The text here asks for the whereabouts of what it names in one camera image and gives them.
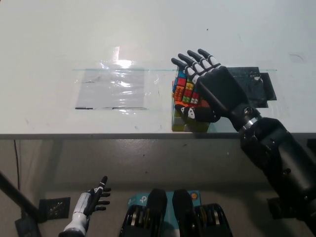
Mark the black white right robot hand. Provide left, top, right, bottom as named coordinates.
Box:
left=171, top=48, right=262, bottom=132

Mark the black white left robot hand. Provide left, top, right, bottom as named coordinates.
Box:
left=73, top=175, right=112, bottom=217

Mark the small studded multicolour puzzle cube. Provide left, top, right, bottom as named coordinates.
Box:
left=172, top=66, right=206, bottom=107

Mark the big orange red puzzle cube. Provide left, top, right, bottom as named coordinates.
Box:
left=171, top=80, right=211, bottom=132

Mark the black left robot body block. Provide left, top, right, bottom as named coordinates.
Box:
left=119, top=189, right=169, bottom=237

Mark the black robot body block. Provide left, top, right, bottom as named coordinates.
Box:
left=172, top=189, right=234, bottom=237
left=119, top=189, right=169, bottom=237

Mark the black right robot body block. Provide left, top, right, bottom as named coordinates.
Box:
left=172, top=189, right=234, bottom=237

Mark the black tape patch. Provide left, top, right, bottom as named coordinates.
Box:
left=226, top=66, right=277, bottom=108

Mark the black stand pole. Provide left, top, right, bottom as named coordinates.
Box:
left=0, top=169, right=42, bottom=237

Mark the clear plastic covered grey sheet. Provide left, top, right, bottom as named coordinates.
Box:
left=73, top=46, right=162, bottom=112

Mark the thin black cable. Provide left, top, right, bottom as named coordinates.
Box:
left=14, top=139, right=21, bottom=191

